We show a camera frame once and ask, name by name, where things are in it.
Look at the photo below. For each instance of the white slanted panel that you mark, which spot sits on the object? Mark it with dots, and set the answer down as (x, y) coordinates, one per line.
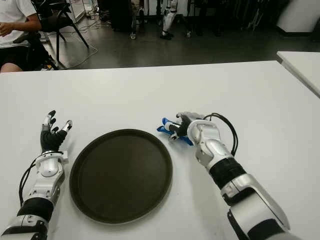
(297, 15)

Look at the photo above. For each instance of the white side table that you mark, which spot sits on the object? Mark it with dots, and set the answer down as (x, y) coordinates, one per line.
(302, 65)

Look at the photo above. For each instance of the small white wrist camera box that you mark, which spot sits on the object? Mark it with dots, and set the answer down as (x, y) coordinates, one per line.
(64, 157)

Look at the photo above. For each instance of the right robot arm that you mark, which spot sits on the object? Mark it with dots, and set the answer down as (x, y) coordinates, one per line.
(212, 147)

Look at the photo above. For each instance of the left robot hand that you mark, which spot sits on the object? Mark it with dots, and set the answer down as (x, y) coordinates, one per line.
(51, 141)

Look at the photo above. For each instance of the blue Oreo packet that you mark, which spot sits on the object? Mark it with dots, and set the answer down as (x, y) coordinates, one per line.
(162, 128)

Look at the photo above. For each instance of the black folding chair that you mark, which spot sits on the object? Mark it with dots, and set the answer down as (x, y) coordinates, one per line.
(53, 22)

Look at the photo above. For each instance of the seated person in white shirt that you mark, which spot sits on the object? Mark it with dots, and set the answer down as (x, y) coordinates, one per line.
(12, 15)

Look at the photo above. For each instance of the folded metal stands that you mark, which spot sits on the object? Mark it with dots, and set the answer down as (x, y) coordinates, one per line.
(255, 20)

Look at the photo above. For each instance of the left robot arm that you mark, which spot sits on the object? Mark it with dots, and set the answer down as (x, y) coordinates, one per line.
(48, 167)

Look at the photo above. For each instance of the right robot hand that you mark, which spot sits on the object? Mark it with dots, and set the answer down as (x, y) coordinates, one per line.
(191, 117)

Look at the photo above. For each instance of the round dark brown tray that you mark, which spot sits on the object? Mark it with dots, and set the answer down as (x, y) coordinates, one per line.
(120, 175)

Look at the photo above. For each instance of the white humanoid robot on gantry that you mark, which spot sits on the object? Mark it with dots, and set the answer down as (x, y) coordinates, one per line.
(168, 18)

